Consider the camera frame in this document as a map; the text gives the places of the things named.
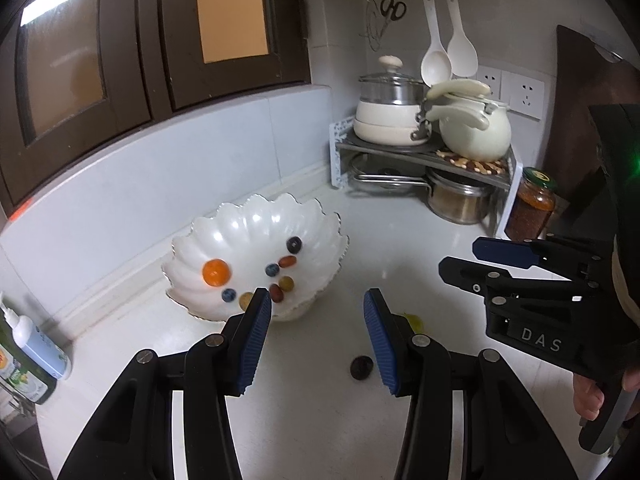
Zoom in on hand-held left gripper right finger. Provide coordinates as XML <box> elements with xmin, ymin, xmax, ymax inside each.
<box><xmin>362</xmin><ymin>288</ymin><xmax>566</xmax><ymax>480</ymax></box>

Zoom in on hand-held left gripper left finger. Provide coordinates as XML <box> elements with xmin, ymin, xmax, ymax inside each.
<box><xmin>57</xmin><ymin>287</ymin><xmax>273</xmax><ymax>480</ymax></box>

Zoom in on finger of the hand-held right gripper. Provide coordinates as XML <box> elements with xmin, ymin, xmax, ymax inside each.
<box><xmin>472</xmin><ymin>234</ymin><xmax>615</xmax><ymax>282</ymax></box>
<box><xmin>439</xmin><ymin>256</ymin><xmax>610</xmax><ymax>312</ymax></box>

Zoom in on orange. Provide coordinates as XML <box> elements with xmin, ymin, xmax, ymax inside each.
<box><xmin>202</xmin><ymin>258</ymin><xmax>232</xmax><ymax>288</ymax></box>

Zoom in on white scalloped bowl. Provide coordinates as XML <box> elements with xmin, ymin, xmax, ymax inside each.
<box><xmin>161</xmin><ymin>192</ymin><xmax>350</xmax><ymax>322</ymax></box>

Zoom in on person's right hand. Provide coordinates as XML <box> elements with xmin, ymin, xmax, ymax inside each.
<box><xmin>571</xmin><ymin>360</ymin><xmax>640</xmax><ymax>422</ymax></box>

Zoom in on grey corner shelf rack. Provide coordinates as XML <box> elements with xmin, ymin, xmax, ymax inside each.
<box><xmin>328</xmin><ymin>115</ymin><xmax>523</xmax><ymax>240</ymax></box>

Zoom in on glass jar of red sauce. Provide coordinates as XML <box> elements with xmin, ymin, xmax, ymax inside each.
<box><xmin>504</xmin><ymin>166</ymin><xmax>558</xmax><ymax>242</ymax></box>

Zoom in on stainless steel pot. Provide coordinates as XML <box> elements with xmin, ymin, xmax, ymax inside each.
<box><xmin>426</xmin><ymin>167</ymin><xmax>496</xmax><ymax>225</ymax></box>

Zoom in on black cutting board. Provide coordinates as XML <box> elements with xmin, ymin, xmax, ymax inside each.
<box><xmin>550</xmin><ymin>167</ymin><xmax>613</xmax><ymax>241</ymax></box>

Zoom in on wooden bead trivet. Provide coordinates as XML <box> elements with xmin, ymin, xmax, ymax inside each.
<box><xmin>435</xmin><ymin>147</ymin><xmax>508</xmax><ymax>176</ymax></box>

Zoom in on cream round pot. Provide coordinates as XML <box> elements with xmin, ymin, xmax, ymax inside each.
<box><xmin>424</xmin><ymin>78</ymin><xmax>513</xmax><ymax>161</ymax></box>

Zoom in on glass pan lid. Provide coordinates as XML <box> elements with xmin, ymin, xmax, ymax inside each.
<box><xmin>347</xmin><ymin>152</ymin><xmax>431</xmax><ymax>193</ymax></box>

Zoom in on brown wooden cutting board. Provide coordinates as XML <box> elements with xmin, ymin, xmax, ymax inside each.
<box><xmin>542</xmin><ymin>24</ymin><xmax>640</xmax><ymax>211</ymax></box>

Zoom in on cream frying pan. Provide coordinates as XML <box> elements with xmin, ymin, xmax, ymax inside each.
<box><xmin>353</xmin><ymin>120</ymin><xmax>432</xmax><ymax>147</ymax></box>

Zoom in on cream saucepan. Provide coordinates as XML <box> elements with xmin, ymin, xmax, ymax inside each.
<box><xmin>355</xmin><ymin>100</ymin><xmax>423</xmax><ymax>128</ymax></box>

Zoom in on white ladle spoon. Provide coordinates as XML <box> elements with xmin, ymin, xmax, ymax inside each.
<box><xmin>420</xmin><ymin>0</ymin><xmax>453</xmax><ymax>88</ymax></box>

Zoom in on white rice paddle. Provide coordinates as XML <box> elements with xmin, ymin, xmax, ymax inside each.
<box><xmin>445</xmin><ymin>0</ymin><xmax>478</xmax><ymax>81</ymax></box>

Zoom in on white pump bottle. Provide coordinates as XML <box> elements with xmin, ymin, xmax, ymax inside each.
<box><xmin>0</xmin><ymin>292</ymin><xmax>72</xmax><ymax>381</ymax></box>

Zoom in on green dish soap bottle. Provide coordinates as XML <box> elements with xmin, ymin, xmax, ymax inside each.
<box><xmin>0</xmin><ymin>305</ymin><xmax>58</xmax><ymax>406</ymax></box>

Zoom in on black scissors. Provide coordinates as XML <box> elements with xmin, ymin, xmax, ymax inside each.
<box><xmin>380</xmin><ymin>0</ymin><xmax>408</xmax><ymax>23</ymax></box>

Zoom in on dark brown window sash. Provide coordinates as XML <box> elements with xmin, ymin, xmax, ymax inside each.
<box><xmin>0</xmin><ymin>0</ymin><xmax>156</xmax><ymax>218</ymax></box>
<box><xmin>140</xmin><ymin>0</ymin><xmax>312</xmax><ymax>111</ymax></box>

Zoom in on large white wall socket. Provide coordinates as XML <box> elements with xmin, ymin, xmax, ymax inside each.
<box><xmin>501</xmin><ymin>71</ymin><xmax>546</xmax><ymax>121</ymax></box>

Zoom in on small white wall socket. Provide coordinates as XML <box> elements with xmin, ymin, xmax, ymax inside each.
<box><xmin>475</xmin><ymin>66</ymin><xmax>503</xmax><ymax>101</ymax></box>

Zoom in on hanging wire tool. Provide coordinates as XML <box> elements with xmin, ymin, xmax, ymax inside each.
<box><xmin>362</xmin><ymin>0</ymin><xmax>388</xmax><ymax>53</ymax></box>

